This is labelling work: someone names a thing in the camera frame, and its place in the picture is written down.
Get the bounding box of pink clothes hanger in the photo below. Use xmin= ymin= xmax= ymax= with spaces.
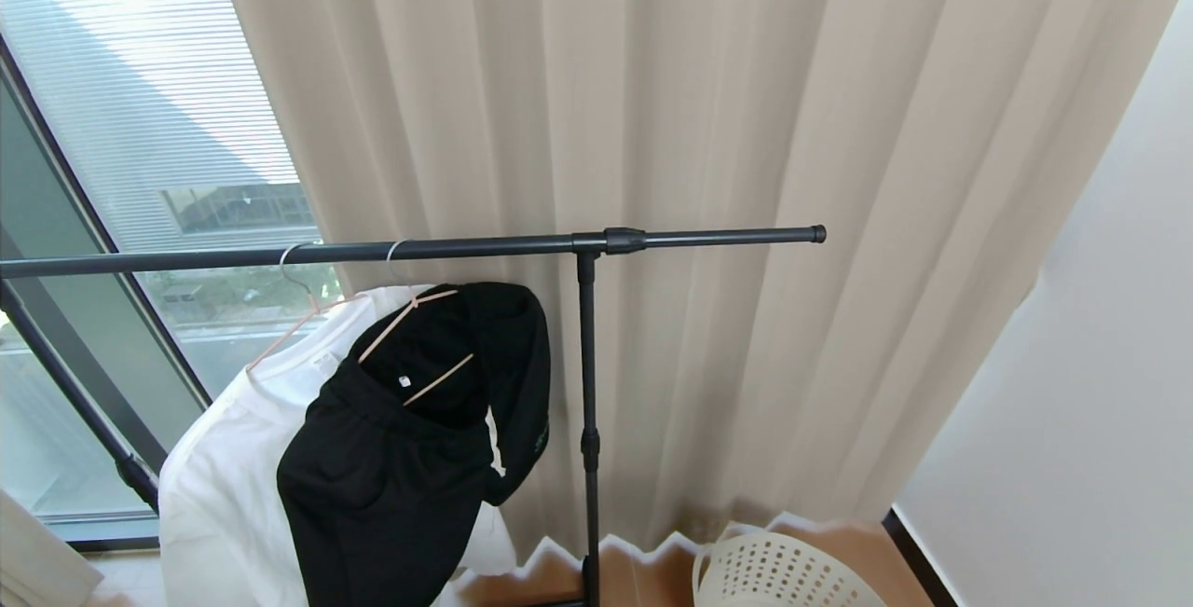
xmin=357 ymin=240 xmax=476 ymax=408
xmin=244 ymin=243 xmax=369 ymax=375

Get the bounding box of black garment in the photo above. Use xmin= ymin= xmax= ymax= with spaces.
xmin=276 ymin=281 xmax=553 ymax=607

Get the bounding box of white printed t-shirt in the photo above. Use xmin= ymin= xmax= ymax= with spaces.
xmin=157 ymin=284 xmax=519 ymax=607

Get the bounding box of black clothes rack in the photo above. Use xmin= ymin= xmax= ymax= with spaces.
xmin=0 ymin=225 xmax=829 ymax=607

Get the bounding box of white laundry basket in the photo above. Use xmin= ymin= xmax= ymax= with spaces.
xmin=692 ymin=521 xmax=891 ymax=607

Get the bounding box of beige curtain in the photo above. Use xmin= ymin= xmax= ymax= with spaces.
xmin=210 ymin=0 xmax=1193 ymax=580
xmin=0 ymin=490 xmax=105 ymax=607

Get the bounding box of window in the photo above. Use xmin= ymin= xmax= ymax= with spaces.
xmin=0 ymin=0 xmax=343 ymax=552

